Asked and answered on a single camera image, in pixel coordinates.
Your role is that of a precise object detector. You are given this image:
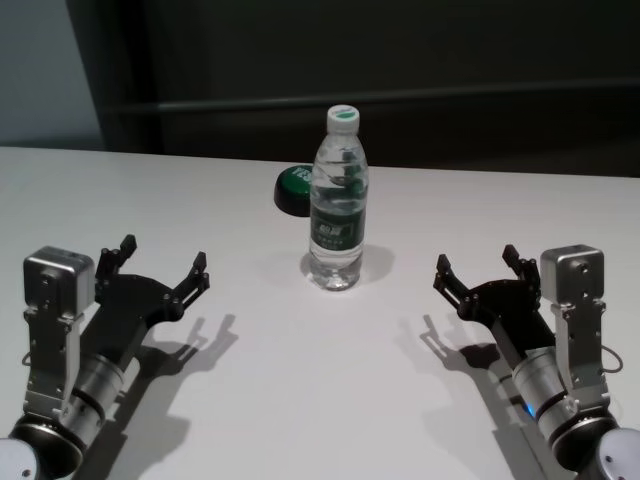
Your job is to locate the thin right wrist camera cable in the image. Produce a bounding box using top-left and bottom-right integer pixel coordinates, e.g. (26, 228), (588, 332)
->
(597, 343), (625, 374)

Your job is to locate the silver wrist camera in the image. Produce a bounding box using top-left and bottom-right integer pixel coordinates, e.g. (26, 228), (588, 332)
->
(539, 243), (610, 402)
(22, 245), (97, 417)

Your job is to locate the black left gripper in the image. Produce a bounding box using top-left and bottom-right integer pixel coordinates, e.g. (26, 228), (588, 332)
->
(81, 233), (212, 364)

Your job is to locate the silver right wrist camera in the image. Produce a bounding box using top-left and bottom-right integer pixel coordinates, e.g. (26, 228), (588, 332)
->
(539, 243), (610, 402)

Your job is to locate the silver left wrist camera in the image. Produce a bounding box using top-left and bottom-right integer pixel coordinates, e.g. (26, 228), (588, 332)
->
(22, 245), (97, 417)

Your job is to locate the clear water bottle green label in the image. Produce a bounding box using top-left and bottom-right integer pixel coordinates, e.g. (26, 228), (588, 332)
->
(307, 103), (371, 293)

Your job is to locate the grey horizontal wall rail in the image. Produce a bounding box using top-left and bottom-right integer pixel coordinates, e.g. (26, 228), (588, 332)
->
(107, 96), (640, 116)

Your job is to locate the green YES button black base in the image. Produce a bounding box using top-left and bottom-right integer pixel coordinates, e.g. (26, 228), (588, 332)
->
(273, 164), (316, 218)

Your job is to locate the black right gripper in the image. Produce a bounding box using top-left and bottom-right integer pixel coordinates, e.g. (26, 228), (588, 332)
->
(433, 244), (557, 359)

